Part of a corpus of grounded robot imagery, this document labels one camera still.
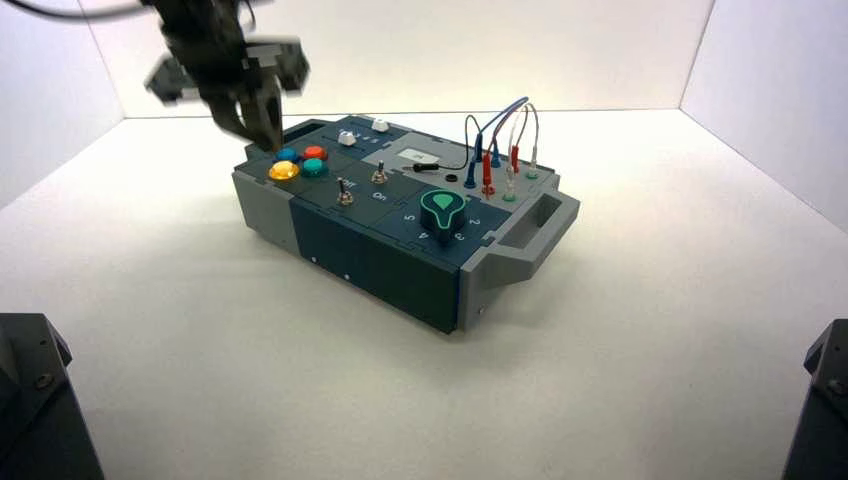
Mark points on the red push button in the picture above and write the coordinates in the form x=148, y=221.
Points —
x=315, y=152

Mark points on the metal toggle switch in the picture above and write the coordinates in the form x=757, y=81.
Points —
x=344, y=195
x=379, y=175

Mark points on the yellow push button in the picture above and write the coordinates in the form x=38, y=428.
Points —
x=283, y=171

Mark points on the blue push button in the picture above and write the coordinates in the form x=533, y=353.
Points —
x=286, y=154

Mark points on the teal and grey control box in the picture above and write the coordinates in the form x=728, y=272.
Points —
x=371, y=245

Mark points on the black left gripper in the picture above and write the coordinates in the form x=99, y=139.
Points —
x=205, y=53

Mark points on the green push button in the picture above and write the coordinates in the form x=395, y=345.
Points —
x=315, y=167

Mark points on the white slider knob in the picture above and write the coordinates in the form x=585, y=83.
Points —
x=346, y=138
x=379, y=124

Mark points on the green and black rotary knob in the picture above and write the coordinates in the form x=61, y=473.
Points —
x=443, y=215

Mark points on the small white display screen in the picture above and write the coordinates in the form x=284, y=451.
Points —
x=419, y=155

